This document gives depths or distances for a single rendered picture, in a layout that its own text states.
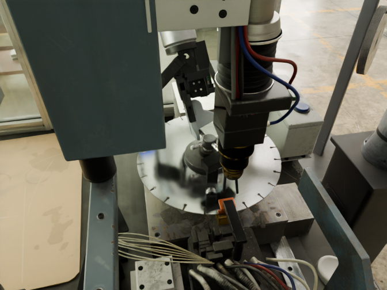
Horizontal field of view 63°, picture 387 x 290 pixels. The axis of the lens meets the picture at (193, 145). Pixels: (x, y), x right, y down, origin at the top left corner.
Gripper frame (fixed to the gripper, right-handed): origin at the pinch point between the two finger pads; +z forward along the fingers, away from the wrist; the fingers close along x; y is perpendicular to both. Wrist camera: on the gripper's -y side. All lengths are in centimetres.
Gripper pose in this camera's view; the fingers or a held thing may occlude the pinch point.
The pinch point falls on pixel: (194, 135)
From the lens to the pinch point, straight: 73.0
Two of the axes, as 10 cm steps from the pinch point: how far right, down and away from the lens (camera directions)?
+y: 9.6, -2.7, 0.4
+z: 2.5, 9.4, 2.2
